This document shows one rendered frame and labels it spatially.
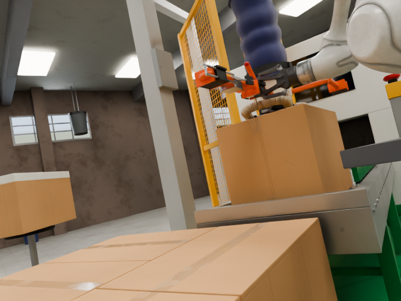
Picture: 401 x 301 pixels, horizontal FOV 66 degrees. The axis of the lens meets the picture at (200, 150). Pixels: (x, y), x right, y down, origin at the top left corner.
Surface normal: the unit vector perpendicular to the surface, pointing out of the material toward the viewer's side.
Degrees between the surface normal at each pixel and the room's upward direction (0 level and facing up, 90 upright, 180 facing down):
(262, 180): 90
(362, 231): 90
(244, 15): 77
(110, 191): 90
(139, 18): 90
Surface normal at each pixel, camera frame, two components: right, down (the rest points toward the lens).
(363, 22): -0.95, 0.23
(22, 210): 0.96, -0.21
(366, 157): -0.80, 0.11
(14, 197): -0.18, -0.04
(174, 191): -0.55, 0.04
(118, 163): 0.56, -0.18
